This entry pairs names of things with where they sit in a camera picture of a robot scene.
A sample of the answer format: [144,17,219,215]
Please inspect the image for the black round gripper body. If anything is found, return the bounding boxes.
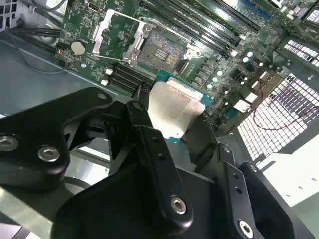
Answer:
[51,163,234,239]

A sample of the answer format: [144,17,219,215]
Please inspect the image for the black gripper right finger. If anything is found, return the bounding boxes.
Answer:
[186,119,315,239]

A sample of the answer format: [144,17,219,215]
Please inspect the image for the metal socket cover frame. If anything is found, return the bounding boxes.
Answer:
[91,8,150,67]

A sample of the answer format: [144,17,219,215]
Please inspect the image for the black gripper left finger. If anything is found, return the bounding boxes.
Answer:
[0,85,195,234]

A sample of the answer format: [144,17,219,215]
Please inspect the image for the silver CPU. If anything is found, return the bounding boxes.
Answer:
[147,69,215,144]

